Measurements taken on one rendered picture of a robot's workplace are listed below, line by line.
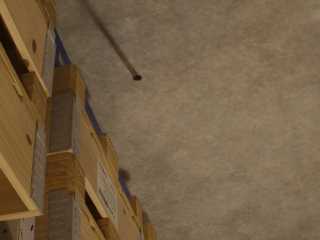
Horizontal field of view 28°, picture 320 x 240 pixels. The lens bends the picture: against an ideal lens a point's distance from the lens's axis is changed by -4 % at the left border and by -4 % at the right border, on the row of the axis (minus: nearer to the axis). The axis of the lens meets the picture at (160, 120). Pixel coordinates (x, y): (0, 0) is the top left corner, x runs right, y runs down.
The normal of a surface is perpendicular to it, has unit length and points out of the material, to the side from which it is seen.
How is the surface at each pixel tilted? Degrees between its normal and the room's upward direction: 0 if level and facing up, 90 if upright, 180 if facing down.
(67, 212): 90
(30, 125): 90
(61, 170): 90
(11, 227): 90
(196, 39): 0
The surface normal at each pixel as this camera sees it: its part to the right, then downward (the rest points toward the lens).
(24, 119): 0.97, -0.19
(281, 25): 0.05, 0.74
